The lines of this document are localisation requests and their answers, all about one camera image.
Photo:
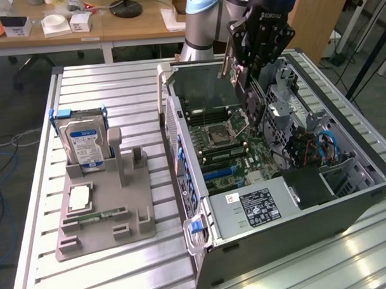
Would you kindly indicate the grey power supply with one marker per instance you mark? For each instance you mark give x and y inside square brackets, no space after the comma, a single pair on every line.
[224,213]

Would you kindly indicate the blue disk carrier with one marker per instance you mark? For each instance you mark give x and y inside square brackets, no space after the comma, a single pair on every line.
[64,113]

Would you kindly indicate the grey parts rack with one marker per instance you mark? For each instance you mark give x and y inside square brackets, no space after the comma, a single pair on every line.
[104,223]

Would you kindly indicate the white box with round insert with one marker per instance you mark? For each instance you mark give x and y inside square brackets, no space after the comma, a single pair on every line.
[55,27]

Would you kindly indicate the brown cardboard box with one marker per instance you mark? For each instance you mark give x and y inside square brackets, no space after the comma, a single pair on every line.
[178,2]

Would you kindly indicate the hard disk with blue label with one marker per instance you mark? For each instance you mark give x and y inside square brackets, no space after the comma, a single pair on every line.
[82,148]

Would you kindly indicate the CPU socket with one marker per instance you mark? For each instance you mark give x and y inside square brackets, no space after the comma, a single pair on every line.
[218,135]

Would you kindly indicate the black office chair base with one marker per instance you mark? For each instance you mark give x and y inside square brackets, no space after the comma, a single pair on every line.
[25,66]

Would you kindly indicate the silver foil packet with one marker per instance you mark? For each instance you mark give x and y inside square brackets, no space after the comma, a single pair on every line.
[71,3]

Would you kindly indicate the perforated metal disk bay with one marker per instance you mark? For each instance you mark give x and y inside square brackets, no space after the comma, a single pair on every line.
[284,116]

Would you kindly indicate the metal socket cover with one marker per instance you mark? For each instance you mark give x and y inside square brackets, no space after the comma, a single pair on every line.
[236,125]

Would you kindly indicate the green RAM stick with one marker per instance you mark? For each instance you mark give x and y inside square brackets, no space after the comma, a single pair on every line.
[103,215]
[225,153]

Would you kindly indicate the white pedestal cabinet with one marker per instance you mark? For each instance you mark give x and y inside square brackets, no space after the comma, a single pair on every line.
[332,44]

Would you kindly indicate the small white box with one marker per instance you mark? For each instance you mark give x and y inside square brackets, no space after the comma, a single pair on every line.
[81,24]

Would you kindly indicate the white paper label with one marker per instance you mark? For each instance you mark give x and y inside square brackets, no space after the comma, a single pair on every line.
[89,39]

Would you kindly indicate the wooden cabinet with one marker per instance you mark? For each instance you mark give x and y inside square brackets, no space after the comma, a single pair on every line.
[319,26]

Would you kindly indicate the blue expansion slot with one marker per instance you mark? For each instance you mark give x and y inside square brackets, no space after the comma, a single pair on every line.
[219,174]

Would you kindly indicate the blue case latch tab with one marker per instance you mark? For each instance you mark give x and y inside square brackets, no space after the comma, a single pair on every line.
[196,227]

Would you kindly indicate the graphics card with metal bracket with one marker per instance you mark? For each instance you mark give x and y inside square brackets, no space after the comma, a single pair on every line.
[253,104]

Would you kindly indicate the beige case latch bar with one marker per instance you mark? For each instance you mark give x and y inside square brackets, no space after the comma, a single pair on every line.
[161,88]

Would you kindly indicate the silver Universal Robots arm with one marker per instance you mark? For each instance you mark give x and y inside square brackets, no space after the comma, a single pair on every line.
[201,30]

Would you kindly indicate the wooden office desk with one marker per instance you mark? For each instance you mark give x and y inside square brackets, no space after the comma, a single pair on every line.
[34,42]
[144,29]

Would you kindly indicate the black open PC case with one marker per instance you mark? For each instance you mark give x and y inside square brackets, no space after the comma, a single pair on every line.
[279,252]

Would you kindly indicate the black round lamp base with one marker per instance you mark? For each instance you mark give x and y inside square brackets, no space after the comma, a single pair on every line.
[126,10]

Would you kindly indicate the white box with dark lid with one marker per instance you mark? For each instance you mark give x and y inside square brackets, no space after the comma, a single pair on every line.
[17,30]

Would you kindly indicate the silver CPU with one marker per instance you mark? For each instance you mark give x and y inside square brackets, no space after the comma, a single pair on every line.
[78,199]

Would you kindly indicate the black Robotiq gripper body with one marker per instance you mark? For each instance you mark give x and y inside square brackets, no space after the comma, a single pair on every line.
[271,18]

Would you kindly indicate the white paper sheet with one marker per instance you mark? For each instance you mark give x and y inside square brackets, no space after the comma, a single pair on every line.
[173,21]

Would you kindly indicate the black stand pole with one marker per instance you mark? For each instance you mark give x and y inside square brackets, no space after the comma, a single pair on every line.
[368,71]

